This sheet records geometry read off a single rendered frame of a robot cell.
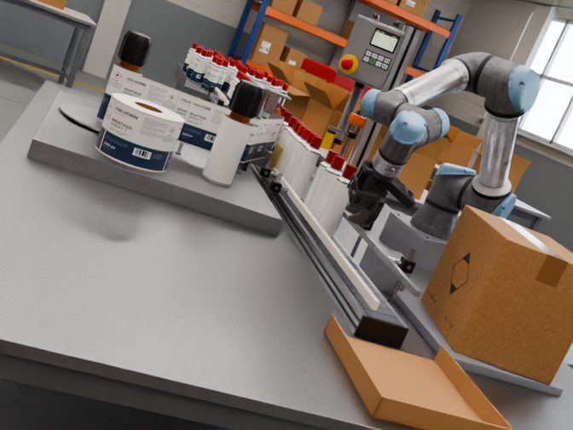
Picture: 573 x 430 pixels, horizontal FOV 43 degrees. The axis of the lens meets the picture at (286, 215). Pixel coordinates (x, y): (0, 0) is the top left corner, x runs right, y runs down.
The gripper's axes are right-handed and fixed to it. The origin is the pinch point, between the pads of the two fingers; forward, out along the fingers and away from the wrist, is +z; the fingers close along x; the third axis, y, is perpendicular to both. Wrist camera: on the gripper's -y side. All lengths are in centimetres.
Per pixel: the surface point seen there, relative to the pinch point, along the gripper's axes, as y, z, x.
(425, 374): -1, -14, 53
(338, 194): 5.9, -1.0, -8.6
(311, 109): -62, 149, -262
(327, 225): 6.5, 6.6, -4.3
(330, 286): 11.3, -1.1, 23.5
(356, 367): 19, -23, 60
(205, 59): 18, 119, -243
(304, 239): 11.5, 10.9, -1.8
